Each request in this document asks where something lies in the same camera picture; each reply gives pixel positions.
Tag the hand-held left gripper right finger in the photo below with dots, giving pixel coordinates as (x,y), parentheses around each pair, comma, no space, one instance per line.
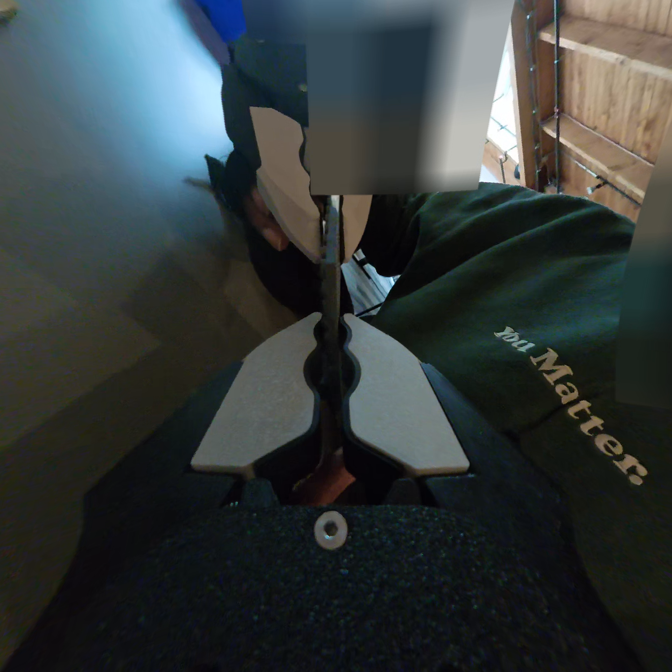
(404,414)

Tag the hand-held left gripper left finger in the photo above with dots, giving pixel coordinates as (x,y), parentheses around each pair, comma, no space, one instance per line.
(262,409)

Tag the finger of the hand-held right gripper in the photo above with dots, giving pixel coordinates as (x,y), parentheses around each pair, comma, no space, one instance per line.
(283,168)
(357,220)

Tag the grey brick plate assembly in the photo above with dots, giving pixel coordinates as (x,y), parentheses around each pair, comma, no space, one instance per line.
(329,315)

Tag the person's right forearm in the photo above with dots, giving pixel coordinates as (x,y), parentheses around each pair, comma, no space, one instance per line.
(420,231)

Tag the person's right hand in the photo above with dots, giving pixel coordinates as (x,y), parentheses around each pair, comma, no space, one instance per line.
(265,220)

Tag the person's dark green sweatshirt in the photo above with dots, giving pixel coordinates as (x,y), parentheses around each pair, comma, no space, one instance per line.
(498,315)

